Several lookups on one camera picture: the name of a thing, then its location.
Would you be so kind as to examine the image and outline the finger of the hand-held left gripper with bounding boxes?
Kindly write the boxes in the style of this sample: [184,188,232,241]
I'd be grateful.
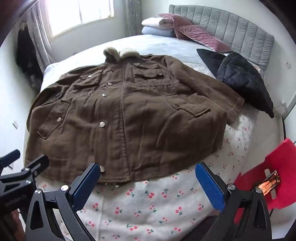
[14,155,50,183]
[0,149,21,168]

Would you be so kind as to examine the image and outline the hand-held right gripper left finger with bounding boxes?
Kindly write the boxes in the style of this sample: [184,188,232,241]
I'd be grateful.
[25,162,101,241]

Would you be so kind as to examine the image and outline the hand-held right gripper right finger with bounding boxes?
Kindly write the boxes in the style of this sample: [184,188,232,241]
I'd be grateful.
[195,161,272,241]

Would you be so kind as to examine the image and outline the brown coat with fur collar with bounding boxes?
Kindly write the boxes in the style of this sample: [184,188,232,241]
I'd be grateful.
[24,47,245,185]

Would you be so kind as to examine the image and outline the dark hanging clothes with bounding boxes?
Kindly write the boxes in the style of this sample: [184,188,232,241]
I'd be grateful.
[16,22,43,93]

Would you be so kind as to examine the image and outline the shiny snack packet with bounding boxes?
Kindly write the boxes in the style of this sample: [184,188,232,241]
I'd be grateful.
[257,170,282,194]

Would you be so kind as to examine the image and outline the black down jacket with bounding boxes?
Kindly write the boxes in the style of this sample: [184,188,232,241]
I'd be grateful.
[216,52,275,119]

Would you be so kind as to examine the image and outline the black cloth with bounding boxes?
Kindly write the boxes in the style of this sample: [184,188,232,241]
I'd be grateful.
[196,49,227,78]

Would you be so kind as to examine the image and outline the sheer grey curtain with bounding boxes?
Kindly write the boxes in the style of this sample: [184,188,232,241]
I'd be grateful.
[25,0,55,70]

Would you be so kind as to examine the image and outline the light blue bed sheet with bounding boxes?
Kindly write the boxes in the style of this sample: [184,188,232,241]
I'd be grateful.
[40,34,232,93]

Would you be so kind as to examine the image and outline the pink velvet pillow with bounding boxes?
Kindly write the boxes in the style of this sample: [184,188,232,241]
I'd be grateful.
[175,24,232,53]
[157,13,193,28]

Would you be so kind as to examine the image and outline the window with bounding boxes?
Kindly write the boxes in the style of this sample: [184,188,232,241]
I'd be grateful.
[46,0,115,38]

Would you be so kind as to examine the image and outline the grey padded headboard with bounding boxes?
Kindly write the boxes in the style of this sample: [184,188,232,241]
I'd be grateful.
[168,4,275,71]

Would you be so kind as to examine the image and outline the light blue folded blanket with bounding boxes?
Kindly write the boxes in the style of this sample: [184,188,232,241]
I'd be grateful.
[141,26,177,38]

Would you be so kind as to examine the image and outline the white folded blanket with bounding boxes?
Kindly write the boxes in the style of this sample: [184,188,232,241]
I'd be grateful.
[141,17,176,30]

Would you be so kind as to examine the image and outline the patterned grey curtain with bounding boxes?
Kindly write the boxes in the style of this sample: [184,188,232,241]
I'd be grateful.
[122,0,143,37]

